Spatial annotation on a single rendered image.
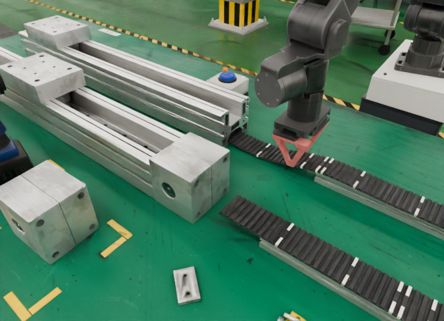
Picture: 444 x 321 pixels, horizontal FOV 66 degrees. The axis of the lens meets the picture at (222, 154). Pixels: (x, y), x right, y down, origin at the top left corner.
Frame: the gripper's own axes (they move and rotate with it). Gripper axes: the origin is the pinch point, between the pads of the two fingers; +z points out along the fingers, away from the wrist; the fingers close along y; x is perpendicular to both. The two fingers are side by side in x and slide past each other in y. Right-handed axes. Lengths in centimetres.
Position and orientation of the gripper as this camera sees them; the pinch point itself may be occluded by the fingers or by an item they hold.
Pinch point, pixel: (297, 154)
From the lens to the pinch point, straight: 68.1
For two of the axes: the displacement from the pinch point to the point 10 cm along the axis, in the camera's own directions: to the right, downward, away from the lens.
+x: 8.1, 3.4, -4.8
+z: 0.3, 8.0, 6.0
